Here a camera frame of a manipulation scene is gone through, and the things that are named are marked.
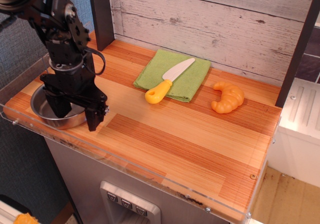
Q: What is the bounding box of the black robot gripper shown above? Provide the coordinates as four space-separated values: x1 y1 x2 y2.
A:
40 53 108 132

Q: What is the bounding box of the stainless steel pot with handle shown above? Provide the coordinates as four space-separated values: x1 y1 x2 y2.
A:
30 84 87 129

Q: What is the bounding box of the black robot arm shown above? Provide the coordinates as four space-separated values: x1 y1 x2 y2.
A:
0 0 109 131

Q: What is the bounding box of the silver dispenser button panel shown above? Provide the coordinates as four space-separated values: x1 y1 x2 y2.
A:
100 181 162 224

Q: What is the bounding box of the green cloth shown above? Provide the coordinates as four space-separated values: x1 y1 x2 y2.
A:
133 49 211 104

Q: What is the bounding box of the orange black object bottom left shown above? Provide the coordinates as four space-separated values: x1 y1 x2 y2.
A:
13 213 39 224

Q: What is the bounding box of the clear acrylic table guard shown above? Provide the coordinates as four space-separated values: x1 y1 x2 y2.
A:
5 40 281 224

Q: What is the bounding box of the orange toy croissant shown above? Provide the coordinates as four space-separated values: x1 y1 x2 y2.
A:
211 81 245 114

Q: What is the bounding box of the white cabinet at right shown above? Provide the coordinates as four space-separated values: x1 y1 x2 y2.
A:
267 78 320 187

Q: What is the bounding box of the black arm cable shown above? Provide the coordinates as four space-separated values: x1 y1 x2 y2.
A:
83 47 106 76

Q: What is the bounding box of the yellow handled toy knife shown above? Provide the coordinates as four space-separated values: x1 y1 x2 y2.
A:
144 58 195 104

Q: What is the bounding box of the dark left shelf post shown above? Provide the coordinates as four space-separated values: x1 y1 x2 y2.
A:
90 0 115 51

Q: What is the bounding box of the dark shelf post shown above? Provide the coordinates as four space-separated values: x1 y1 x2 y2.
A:
90 0 115 51
275 0 320 108

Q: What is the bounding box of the dark right shelf post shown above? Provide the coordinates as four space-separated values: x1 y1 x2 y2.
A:
275 0 320 108

